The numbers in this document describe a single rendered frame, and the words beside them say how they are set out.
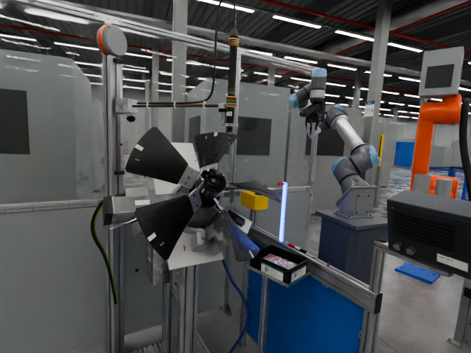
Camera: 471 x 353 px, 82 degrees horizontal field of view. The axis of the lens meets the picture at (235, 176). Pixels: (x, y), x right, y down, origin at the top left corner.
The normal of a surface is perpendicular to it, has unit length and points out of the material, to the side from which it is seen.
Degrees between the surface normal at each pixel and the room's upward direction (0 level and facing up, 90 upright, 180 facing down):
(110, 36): 90
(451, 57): 90
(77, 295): 90
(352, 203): 90
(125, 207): 50
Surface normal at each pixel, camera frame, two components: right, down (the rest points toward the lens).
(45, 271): 0.50, 0.15
